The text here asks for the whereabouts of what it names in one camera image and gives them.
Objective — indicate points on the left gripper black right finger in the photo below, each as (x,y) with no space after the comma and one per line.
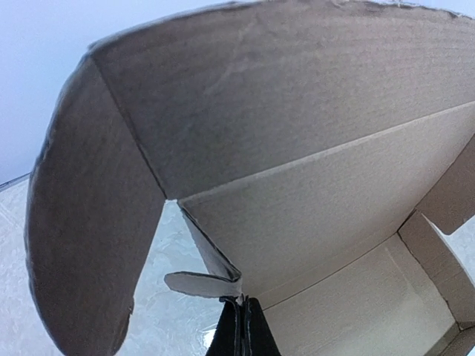
(257,336)

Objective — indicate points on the brown cardboard box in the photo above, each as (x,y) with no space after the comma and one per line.
(318,150)

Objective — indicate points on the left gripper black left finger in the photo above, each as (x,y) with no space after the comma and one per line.
(227,337)

